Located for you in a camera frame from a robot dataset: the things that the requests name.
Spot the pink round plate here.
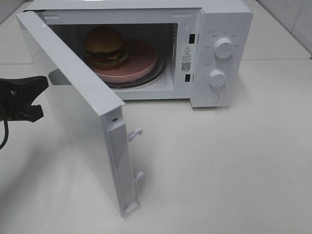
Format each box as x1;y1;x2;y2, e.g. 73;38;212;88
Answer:
91;39;157;83

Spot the white microwave door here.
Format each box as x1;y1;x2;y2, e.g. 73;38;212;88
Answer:
17;11;144;216

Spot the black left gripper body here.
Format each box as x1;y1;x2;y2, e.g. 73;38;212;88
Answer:
0;95;44;122

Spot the burger with sesame bun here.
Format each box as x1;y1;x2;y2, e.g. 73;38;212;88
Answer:
84;25;129;70

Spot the glass microwave turntable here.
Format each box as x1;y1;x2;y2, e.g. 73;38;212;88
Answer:
104;58;167;89

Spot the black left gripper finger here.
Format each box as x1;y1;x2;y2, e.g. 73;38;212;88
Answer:
0;76;49;105

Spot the lower white timer knob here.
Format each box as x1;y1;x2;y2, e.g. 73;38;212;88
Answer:
208;69;227;88

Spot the round white door button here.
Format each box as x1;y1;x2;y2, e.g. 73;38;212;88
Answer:
205;92;220;106

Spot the upper white power knob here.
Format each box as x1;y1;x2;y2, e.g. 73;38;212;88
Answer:
213;37;234;59

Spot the white microwave oven body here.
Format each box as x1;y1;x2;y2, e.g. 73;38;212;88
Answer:
23;0;253;107

